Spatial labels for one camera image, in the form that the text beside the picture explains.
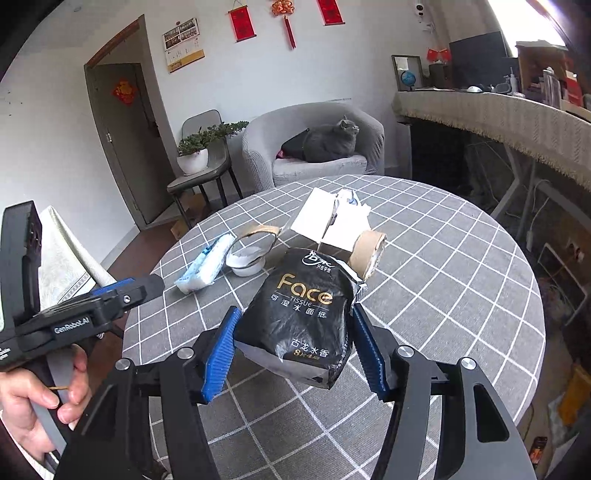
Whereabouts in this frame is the black computer tower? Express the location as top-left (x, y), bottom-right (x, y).
top-left (410, 122), bottom-right (467, 185)

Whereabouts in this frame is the grey armchair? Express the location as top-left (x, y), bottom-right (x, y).
top-left (242, 102), bottom-right (385, 188)

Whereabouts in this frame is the grey dining chair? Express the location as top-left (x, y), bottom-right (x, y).
top-left (167, 110), bottom-right (244, 229)

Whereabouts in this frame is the potted plant white pot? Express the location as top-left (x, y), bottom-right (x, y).
top-left (177, 121), bottom-right (250, 176)

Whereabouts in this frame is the wooden shelf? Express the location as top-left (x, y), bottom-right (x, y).
top-left (515, 41), bottom-right (591, 112)

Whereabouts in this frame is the red knot ornament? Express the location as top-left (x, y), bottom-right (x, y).
top-left (271, 0), bottom-right (297, 50)

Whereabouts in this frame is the red hanging scroll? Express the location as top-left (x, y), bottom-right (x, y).
top-left (316, 0), bottom-right (346, 26)
top-left (228, 0), bottom-right (257, 43)

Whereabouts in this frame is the person's left hand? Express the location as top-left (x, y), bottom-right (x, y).
top-left (0, 346), bottom-right (91, 462)

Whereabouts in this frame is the wall calendar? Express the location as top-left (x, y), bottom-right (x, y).
top-left (163, 17), bottom-right (206, 73)

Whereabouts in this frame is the black cushion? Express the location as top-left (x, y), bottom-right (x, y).
top-left (281, 130), bottom-right (311, 158)

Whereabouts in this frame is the brown box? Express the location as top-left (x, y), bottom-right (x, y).
top-left (428, 62), bottom-right (453, 88)

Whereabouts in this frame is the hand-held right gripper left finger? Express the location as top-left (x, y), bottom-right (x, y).
top-left (55, 306), bottom-right (243, 480)

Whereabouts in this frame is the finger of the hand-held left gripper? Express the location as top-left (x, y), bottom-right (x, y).
top-left (90, 274), bottom-right (165, 324)

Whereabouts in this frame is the brown tape roll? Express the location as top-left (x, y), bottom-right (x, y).
top-left (347, 231), bottom-right (387, 281)

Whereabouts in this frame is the picture frame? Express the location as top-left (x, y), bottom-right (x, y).
top-left (392, 54), bottom-right (424, 90)

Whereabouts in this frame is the blue white tissue packet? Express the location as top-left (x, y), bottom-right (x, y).
top-left (174, 233), bottom-right (237, 295)

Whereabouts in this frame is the round table with checked cloth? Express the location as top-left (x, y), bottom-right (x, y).
top-left (122, 174), bottom-right (546, 480)

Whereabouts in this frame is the cardboard box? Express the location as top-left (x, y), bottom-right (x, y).
top-left (171, 194), bottom-right (206, 241)

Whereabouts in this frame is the white folded paper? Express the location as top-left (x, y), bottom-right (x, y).
top-left (321, 203), bottom-right (372, 254)

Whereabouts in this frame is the desk with beige fringed cloth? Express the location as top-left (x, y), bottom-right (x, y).
top-left (392, 88), bottom-right (591, 250)

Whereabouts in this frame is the beige patterned cloth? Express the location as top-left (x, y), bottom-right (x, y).
top-left (39, 205), bottom-right (116, 315)

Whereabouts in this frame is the black monitor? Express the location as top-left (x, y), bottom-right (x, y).
top-left (449, 31), bottom-right (520, 88)

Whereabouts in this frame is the red door decoration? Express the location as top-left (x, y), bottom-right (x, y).
top-left (112, 79), bottom-right (138, 107)

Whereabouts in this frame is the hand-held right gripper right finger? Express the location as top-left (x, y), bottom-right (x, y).
top-left (352, 305), bottom-right (539, 480)

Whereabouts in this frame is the black tissue packet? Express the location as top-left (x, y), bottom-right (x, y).
top-left (235, 247), bottom-right (365, 391)

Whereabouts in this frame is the grey cat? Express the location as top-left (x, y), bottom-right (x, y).
top-left (302, 115), bottom-right (360, 164)

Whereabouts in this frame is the white tape roll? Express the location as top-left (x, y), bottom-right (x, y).
top-left (225, 247), bottom-right (267, 278)

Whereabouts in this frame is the thin cardboard tape ring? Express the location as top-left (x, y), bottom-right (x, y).
top-left (228, 224), bottom-right (281, 268)

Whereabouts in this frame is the brown door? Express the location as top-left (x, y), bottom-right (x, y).
top-left (84, 62), bottom-right (174, 227)

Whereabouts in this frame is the white security camera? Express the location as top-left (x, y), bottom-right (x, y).
top-left (412, 2), bottom-right (435, 31)

